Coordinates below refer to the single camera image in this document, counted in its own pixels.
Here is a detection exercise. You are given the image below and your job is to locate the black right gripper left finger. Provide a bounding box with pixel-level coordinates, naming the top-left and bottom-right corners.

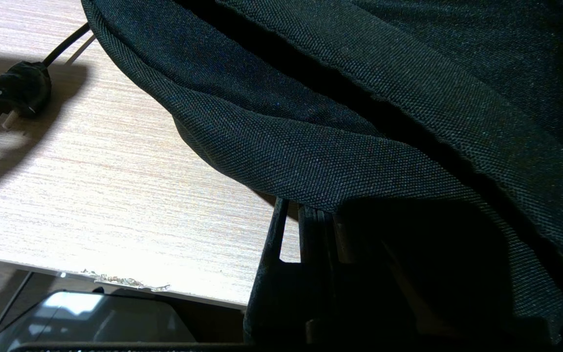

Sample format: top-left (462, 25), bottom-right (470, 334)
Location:
top-left (244, 197), bottom-right (333, 343)

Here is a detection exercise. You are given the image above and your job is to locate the black fabric backpack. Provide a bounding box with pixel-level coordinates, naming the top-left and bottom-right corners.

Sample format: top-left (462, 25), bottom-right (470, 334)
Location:
top-left (80, 0), bottom-right (563, 345)

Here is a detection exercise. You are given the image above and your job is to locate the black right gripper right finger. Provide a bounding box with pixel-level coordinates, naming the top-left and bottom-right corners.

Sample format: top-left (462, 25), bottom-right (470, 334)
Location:
top-left (306, 210), bottom-right (415, 343)

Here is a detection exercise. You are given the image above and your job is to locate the black lamp power cable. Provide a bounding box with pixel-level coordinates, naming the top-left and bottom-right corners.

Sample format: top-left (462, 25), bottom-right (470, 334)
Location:
top-left (0, 23), bottom-right (92, 132)

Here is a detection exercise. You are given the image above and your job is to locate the glossy dark robot chassis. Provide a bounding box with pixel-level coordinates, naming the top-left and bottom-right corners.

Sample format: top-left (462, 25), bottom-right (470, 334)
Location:
top-left (0, 288), bottom-right (197, 352)

